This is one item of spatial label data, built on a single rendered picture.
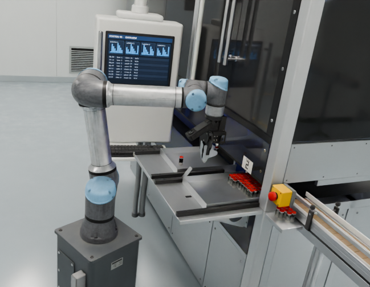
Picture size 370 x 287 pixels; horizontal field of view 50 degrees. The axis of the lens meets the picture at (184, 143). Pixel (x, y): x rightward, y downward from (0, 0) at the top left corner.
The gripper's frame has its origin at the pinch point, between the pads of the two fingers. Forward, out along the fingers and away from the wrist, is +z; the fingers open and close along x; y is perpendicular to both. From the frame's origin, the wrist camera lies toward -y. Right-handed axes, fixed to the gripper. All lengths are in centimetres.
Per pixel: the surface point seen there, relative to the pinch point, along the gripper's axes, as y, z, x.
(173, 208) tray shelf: -11.5, 21.6, -1.4
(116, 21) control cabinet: -18, -44, 91
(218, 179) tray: 21.1, 21.4, 19.5
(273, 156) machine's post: 27.7, -4.8, -10.6
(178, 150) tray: 12, 20, 54
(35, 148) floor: -52, 110, 272
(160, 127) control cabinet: 13, 19, 87
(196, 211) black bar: -3.7, 19.8, -8.1
